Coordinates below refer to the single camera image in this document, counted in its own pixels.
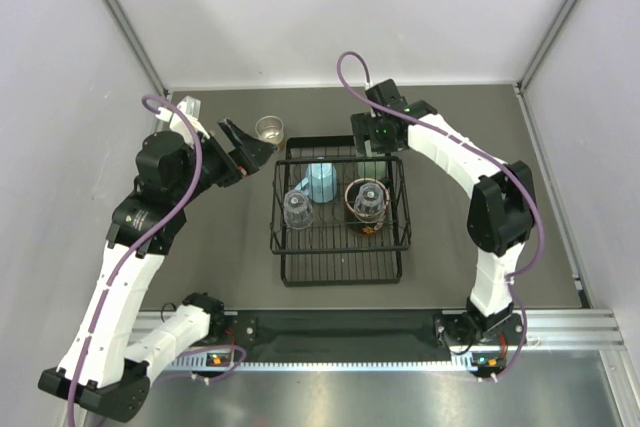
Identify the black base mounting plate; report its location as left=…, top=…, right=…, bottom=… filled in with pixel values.
left=226, top=309, right=450, bottom=362

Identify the light blue ceramic mug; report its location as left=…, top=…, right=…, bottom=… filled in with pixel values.
left=294, top=162, right=338, bottom=203

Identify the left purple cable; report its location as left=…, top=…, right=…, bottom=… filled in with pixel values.
left=67, top=94, right=249, bottom=427

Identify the black wire dish rack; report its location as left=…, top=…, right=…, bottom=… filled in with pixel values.
left=270, top=136, right=411, bottom=287

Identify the red and black skull mug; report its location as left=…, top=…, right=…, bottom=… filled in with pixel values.
left=344, top=177, right=390, bottom=236

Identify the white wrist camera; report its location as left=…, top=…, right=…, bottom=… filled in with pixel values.
left=154, top=95, right=209, bottom=141
left=365, top=79, right=407, bottom=110

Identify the small clear glass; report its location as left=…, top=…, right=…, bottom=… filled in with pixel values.
left=353, top=182, right=386, bottom=223
left=283, top=189, right=314, bottom=230

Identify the small steel cup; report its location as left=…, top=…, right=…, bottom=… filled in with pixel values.
left=255, top=115, right=285, bottom=149

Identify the slotted aluminium cable duct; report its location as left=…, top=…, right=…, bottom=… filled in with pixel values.
left=166, top=350, right=499, bottom=373

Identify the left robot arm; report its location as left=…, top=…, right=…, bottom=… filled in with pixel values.
left=38, top=119, right=277, bottom=423

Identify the mint green plastic cup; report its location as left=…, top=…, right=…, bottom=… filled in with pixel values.
left=356, top=140, right=387, bottom=180

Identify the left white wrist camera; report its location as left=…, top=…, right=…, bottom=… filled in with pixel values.
left=154, top=95, right=209, bottom=141

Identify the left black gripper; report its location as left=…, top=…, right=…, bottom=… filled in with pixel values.
left=171, top=117, right=277, bottom=205

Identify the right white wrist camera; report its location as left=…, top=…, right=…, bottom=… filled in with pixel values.
left=365, top=79, right=407, bottom=110

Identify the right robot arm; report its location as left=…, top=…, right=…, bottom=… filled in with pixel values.
left=351, top=101, right=545, bottom=344

